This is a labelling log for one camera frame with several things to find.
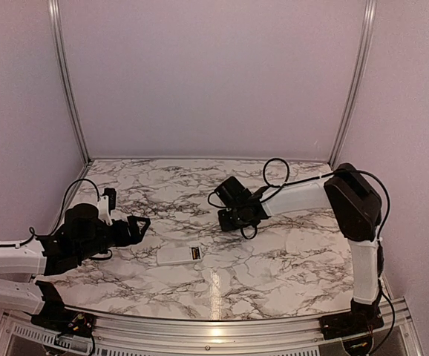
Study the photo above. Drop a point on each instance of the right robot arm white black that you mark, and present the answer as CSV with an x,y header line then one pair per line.
x,y
356,206

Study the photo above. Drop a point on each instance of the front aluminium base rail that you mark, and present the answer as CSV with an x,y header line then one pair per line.
x,y
129,335

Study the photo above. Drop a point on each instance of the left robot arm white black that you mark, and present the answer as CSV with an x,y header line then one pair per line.
x,y
44,255

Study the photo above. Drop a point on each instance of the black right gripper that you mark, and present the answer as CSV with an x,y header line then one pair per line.
x,y
225,225

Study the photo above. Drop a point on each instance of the left aluminium frame post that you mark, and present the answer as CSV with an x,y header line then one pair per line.
x,y
61,58

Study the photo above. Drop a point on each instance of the white remote control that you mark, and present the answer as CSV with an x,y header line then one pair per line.
x,y
175,256

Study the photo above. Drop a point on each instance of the aluminium frame post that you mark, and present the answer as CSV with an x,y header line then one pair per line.
x,y
61,58
359,68

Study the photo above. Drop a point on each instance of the right aluminium frame post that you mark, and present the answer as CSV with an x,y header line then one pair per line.
x,y
359,68

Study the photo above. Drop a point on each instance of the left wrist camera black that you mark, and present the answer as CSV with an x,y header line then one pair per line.
x,y
107,204

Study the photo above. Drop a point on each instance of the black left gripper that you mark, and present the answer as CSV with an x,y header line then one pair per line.
x,y
122,225

